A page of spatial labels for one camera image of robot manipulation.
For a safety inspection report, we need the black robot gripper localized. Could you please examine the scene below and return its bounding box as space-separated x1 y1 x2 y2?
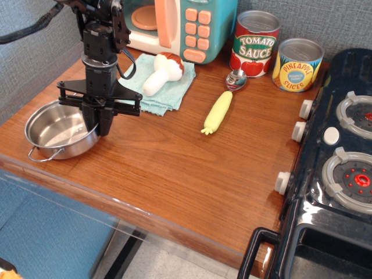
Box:
57 55 142 137

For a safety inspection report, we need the stainless steel pot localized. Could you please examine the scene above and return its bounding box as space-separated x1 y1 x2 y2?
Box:
24 101 100 162

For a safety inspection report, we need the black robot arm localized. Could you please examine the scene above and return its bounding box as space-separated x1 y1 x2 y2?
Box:
58 1 142 137

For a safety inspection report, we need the light blue folded cloth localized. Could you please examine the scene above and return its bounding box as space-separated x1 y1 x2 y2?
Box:
119 54 196 116

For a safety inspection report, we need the plush white brown mushroom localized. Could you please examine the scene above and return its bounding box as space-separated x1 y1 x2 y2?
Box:
142 52 184 96

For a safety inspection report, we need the toy microwave teal cream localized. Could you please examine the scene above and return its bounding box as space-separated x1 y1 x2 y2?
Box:
124 1 238 65

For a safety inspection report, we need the tomato sauce can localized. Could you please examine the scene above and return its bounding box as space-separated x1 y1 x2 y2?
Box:
230 10 281 78

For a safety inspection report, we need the pineapple slices can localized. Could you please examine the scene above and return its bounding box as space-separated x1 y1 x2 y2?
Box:
272 38 324 92

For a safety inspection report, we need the black toy stove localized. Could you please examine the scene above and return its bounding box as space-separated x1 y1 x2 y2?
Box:
238 48 371 278

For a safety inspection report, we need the black braided cable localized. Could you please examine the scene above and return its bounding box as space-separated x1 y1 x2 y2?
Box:
0 2 65 45

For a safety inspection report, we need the spoon with yellow handle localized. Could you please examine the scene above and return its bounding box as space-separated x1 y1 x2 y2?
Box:
201 70 247 135

